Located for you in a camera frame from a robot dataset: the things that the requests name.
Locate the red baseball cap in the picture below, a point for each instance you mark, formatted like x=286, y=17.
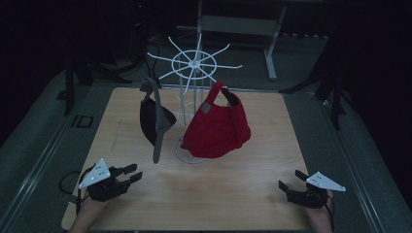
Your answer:
x=217, y=129

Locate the grey metal desk frame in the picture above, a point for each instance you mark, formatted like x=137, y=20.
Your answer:
x=239, y=25

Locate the person's left hand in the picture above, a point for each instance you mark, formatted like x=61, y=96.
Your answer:
x=92, y=207

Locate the person's right hand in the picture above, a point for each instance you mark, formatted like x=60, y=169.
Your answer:
x=319, y=215

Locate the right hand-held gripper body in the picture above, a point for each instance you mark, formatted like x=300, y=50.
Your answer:
x=311, y=195

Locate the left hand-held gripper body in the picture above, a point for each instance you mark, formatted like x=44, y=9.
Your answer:
x=100, y=181

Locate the black metal stand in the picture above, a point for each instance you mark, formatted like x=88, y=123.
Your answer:
x=69, y=90
x=336, y=97

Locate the black floor socket plate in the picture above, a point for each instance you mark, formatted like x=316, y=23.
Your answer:
x=82, y=121

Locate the grey sun visor hat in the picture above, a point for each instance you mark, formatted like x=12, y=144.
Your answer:
x=160, y=119

